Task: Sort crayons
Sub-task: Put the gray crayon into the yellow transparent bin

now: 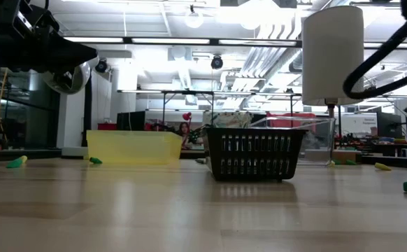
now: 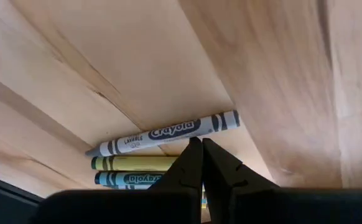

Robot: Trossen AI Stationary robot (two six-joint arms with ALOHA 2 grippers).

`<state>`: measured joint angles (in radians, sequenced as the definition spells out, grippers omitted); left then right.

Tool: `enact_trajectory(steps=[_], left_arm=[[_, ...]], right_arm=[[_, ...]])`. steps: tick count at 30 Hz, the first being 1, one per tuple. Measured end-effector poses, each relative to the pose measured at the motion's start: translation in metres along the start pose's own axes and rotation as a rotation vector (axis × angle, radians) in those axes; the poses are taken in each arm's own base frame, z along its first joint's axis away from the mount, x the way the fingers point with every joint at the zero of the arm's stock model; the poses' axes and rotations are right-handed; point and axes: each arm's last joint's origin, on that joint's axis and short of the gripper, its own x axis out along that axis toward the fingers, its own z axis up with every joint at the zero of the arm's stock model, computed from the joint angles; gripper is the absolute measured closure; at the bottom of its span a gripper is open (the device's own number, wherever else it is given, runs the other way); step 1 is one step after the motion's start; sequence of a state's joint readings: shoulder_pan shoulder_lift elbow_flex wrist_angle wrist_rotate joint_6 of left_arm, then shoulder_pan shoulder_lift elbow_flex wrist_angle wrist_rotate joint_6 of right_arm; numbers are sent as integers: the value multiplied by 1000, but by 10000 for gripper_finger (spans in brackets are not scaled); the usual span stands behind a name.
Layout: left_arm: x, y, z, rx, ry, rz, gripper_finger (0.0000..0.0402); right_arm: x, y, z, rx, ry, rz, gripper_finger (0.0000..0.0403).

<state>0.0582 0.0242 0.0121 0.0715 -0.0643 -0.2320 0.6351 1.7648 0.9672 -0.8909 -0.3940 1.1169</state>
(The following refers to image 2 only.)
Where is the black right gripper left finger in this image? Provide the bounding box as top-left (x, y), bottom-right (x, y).
top-left (151, 137), bottom-right (204, 224)

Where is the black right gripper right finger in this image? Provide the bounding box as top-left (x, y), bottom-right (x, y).
top-left (203, 138), bottom-right (278, 224)

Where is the blue crayon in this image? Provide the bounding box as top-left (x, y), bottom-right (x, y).
top-left (94, 170), bottom-right (165, 187)

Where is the black aluminium table frame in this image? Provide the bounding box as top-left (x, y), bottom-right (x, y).
top-left (0, 172), bottom-right (45, 224)

